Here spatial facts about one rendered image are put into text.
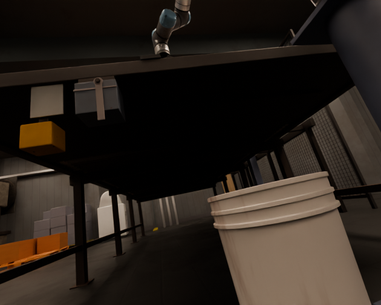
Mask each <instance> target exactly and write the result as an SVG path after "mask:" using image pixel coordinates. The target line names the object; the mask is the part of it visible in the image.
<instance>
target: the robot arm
mask: <svg viewBox="0 0 381 305"><path fill-rule="evenodd" d="M310 1H311V2H312V3H313V4H314V5H315V7H317V6H318V5H319V3H320V2H321V0H310ZM190 4H191V0H175V8H174V12H173V11H172V10H170V9H164V10H163V11H162V13H161V15H160V19H159V22H158V25H157V28H156V29H154V31H152V42H153V44H154V50H155V54H160V56H161V59H162V58H169V57H172V56H170V52H169V48H168V40H169V37H170V35H171V33H172V32H173V31H175V30H177V29H179V28H181V27H184V26H186V25H187V24H188V23H189V22H190V20H191V14H190V12H189V7H190Z"/></svg>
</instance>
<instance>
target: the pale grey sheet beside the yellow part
mask: <svg viewBox="0 0 381 305"><path fill-rule="evenodd" d="M60 114H64V85H63V84H55V85H44V86H38V87H32V88H31V105H30V118H31V119H32V118H37V117H46V116H55V115H60Z"/></svg>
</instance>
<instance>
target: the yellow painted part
mask: <svg viewBox="0 0 381 305"><path fill-rule="evenodd" d="M19 149H21V150H23V151H25V152H28V153H30V154H32V155H35V156H44V155H49V154H56V153H63V152H65V131H64V130H63V129H62V128H60V127H59V126H57V125H56V124H55V123H54V116H46V117H39V123H31V124H26V125H21V127H20V138H19Z"/></svg>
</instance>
